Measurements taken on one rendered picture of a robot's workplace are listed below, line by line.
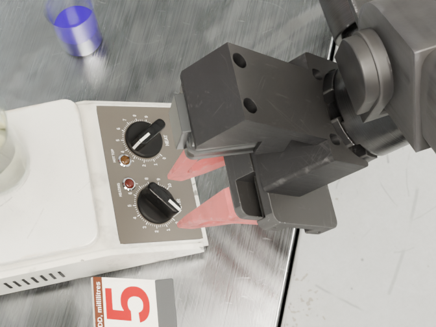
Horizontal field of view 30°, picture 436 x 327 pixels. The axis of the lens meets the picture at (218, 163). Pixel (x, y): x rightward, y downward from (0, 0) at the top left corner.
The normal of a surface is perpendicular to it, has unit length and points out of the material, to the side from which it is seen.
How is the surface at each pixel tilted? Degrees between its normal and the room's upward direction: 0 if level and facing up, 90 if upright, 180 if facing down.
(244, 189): 49
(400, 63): 90
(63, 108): 0
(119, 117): 30
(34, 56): 0
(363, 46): 11
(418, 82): 61
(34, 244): 0
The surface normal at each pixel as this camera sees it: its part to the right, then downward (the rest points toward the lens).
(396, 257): -0.03, -0.33
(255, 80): 0.71, -0.37
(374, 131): -0.27, 0.64
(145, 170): 0.47, -0.39
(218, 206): -0.88, 0.03
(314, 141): 0.20, 0.92
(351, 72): -0.95, 0.30
